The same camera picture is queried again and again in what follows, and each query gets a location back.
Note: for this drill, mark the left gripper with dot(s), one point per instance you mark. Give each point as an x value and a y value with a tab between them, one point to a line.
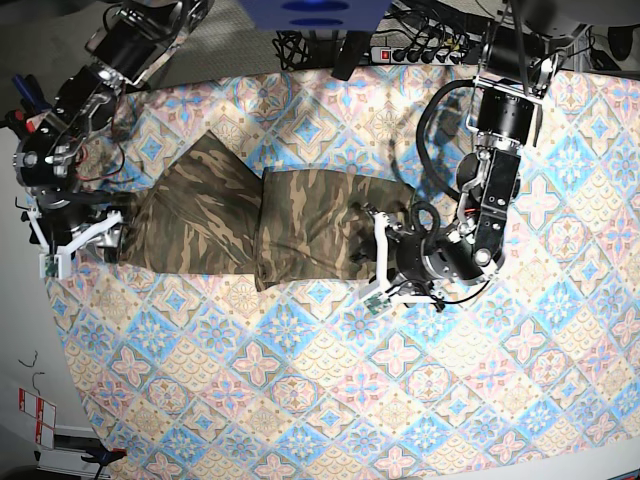
447	256

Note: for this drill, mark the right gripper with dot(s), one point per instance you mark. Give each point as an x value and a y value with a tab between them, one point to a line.
65	213

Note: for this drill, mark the camouflage T-shirt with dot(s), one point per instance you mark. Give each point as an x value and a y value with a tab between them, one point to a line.
210	214

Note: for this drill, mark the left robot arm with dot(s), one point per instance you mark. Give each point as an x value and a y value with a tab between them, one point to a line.
516	68

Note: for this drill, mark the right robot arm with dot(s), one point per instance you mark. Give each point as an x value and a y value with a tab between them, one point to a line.
136	38

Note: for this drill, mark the patterned tile tablecloth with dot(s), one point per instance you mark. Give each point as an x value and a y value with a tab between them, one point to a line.
204	377

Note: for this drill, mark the red black table clamp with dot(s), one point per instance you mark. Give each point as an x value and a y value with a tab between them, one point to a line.
17	122

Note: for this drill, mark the red white paper label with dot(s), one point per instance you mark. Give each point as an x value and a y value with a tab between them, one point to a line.
41	418

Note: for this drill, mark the white power strip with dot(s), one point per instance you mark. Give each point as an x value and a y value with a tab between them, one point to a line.
385	55

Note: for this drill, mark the orange blue bottom clamp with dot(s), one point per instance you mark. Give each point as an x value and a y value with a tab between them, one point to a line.
102	456

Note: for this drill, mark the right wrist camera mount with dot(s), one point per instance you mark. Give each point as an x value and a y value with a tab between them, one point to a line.
57	263

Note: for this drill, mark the black center post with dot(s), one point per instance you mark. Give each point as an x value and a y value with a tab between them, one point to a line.
355	45

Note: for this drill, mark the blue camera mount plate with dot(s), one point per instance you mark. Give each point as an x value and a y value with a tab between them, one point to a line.
357	15

